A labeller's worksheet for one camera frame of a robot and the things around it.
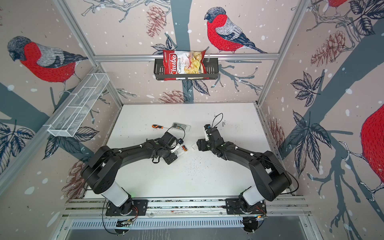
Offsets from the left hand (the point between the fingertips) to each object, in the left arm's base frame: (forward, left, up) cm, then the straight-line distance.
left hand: (170, 153), depth 91 cm
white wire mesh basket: (+4, +47, +29) cm, 55 cm away
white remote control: (+2, -7, 0) cm, 7 cm away
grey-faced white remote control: (+20, -9, -1) cm, 22 cm away
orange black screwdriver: (+22, +13, -1) cm, 25 cm away
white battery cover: (+5, -15, -2) cm, 16 cm away
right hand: (+4, -18, +4) cm, 19 cm away
